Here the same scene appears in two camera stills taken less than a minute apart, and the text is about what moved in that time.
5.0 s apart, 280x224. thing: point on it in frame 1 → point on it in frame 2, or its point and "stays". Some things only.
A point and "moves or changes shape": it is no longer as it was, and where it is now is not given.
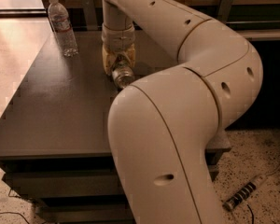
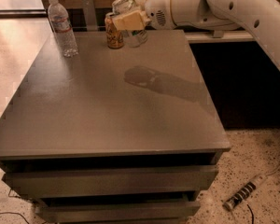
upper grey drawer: (63, 182) stays
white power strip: (238, 197) stays
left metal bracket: (90, 14) stays
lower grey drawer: (83, 213) stays
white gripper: (119, 36) → (158, 10)
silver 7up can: (122, 76) moves or changes shape
